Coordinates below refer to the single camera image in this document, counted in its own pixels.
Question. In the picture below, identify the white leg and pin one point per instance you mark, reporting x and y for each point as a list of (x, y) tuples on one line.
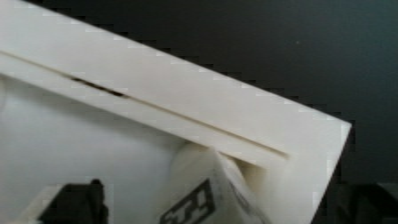
[(205, 196)]

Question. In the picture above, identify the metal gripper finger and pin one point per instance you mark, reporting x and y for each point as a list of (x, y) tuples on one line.
[(69, 204)]

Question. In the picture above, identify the white square tabletop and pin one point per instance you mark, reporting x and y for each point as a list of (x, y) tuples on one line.
[(108, 104)]

